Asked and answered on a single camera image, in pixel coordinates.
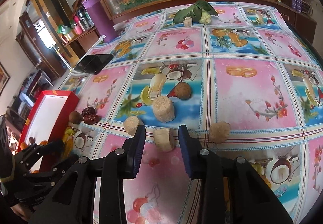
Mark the purple bottle pair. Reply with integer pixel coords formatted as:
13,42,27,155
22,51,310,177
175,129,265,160
291,0,302,13

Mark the small brown round fruit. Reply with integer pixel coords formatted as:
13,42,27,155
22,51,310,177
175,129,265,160
68,111,83,124

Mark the green leafy vegetable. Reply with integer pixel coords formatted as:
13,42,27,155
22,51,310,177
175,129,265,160
173,0,218,24

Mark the orange fruit in tray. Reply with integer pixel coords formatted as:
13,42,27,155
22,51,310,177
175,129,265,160
20,142,28,150

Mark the purple thermos bottle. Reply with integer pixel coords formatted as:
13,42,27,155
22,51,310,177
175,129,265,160
82,0,118,43

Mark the red tray box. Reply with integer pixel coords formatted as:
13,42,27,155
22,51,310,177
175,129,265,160
17,90,80,173

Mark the green bag on shelf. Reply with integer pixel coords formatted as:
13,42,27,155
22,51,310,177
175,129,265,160
56,24,72,35

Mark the wooden side shelf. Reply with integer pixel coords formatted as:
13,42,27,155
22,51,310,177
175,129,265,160
25,0,102,68

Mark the small beige chunk by vegetable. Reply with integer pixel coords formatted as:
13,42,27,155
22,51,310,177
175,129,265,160
183,17,193,27

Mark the black smartphone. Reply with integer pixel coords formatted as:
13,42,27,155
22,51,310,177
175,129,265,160
74,54,114,75

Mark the fruit pattern tablecloth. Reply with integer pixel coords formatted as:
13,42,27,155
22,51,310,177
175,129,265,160
60,2,322,223

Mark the pink bottle on shelf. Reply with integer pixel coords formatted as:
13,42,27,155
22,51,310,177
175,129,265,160
74,16,84,35

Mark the dark steel flask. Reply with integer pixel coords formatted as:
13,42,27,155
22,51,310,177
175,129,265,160
77,7,91,30

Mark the large beige cylinder chunk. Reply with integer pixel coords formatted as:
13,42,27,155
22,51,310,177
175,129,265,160
152,96,175,123

